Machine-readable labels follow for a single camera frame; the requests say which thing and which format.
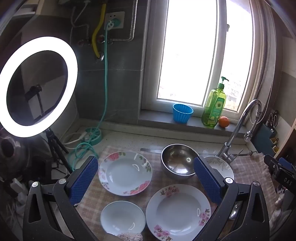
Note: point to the white window frame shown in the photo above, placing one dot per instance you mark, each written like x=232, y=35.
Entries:
x=151, y=69

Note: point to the steel pot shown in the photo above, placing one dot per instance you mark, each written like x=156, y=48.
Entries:
x=9, y=148

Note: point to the leaf pattern white plate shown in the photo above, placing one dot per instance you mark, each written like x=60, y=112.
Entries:
x=222, y=169

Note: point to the pink floral plate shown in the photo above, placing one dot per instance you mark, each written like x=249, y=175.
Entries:
x=178, y=213
x=124, y=173

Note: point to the chrome faucet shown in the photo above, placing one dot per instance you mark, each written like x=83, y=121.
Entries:
x=240, y=120

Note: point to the large steel bowl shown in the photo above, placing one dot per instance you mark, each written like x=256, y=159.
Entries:
x=175, y=160

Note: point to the grey window sill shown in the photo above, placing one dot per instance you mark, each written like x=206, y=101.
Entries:
x=157, y=118

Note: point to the wooden shelf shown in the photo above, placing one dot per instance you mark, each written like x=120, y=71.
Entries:
x=289, y=141

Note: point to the pink plaid cloth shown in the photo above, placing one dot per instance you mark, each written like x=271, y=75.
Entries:
x=92, y=201

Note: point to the small white bowl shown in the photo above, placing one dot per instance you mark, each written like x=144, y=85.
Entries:
x=122, y=217

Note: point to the white wall socket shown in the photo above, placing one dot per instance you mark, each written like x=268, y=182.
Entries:
x=120, y=17

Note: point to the white power strip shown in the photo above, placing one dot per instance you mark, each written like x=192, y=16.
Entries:
x=18, y=187

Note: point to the corrugated metal pipe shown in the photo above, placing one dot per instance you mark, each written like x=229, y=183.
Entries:
x=133, y=23

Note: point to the metal sink knob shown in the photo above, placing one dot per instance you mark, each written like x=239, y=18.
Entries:
x=251, y=153

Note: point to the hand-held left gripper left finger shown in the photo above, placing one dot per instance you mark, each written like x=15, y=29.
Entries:
x=85, y=178

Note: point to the green dish soap bottle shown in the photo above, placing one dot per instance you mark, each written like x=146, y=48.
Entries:
x=211, y=109

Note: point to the scissors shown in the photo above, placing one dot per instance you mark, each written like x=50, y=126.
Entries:
x=274, y=119

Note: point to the blue ribbed cup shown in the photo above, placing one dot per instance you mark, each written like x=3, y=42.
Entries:
x=182, y=115

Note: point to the black tripod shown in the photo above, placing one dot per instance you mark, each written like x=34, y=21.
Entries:
x=51, y=143

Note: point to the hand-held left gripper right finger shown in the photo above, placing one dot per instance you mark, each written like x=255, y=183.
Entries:
x=205, y=180

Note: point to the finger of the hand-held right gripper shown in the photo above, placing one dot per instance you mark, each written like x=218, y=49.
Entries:
x=285, y=162
x=271, y=162

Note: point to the blue utensil holder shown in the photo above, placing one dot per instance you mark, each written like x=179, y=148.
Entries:
x=261, y=139

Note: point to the person's right hand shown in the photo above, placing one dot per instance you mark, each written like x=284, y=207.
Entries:
x=281, y=208

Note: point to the orange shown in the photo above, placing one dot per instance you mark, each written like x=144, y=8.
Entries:
x=223, y=122

